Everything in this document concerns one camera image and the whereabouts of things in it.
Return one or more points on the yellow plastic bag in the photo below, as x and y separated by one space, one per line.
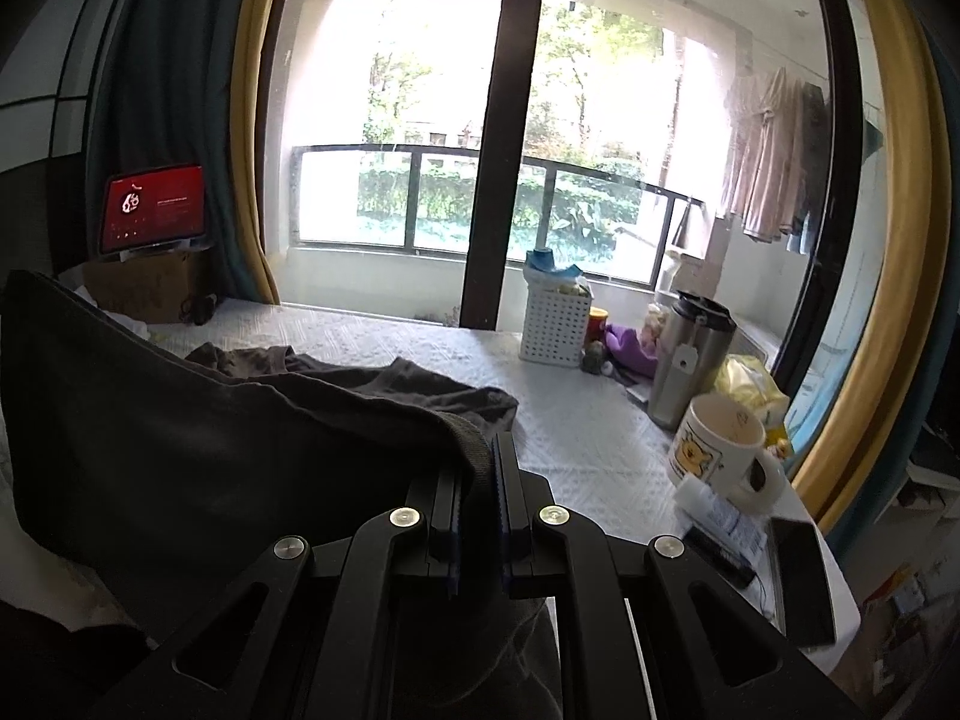
750 382

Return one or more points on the purple plush toy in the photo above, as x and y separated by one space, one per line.
630 345

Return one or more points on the stainless steel tumbler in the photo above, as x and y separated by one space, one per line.
682 375

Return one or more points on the brown cardboard box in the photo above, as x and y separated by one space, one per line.
142 285

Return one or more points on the dark grey t-shirt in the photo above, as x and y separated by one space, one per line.
225 450

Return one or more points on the hanging pink garment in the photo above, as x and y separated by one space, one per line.
765 157

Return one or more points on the hanging dark garment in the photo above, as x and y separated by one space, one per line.
814 165

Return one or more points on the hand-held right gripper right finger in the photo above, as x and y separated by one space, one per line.
501 495

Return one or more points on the white tube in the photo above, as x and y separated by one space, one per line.
712 510

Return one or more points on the yellow curtain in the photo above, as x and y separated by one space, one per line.
900 240
251 165

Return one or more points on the dark brown sliding door frame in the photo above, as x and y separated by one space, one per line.
499 127

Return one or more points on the black balcony railing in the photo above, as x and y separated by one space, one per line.
412 149

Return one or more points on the white mug with bear print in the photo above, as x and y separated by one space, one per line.
712 457

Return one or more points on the white perforated basket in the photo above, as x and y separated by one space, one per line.
555 326

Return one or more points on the tablet with red screen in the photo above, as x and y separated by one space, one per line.
154 206

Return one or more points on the small black object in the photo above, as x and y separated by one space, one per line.
199 309

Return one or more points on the small green toy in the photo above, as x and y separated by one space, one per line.
598 358

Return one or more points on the small black box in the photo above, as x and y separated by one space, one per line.
724 559

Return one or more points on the small red yellow can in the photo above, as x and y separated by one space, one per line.
597 326

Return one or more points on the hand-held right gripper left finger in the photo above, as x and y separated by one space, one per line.
442 517

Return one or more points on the blue packet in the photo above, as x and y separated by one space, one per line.
544 262

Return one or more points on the clear glass jar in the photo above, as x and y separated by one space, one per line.
656 319

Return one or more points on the black smartphone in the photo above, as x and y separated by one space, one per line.
802 577

